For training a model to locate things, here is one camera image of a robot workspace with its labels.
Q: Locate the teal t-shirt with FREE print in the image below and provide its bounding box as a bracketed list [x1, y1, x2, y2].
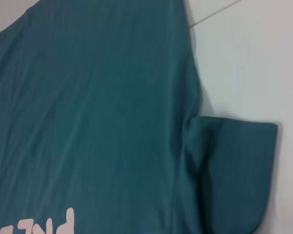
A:
[0, 0, 278, 234]

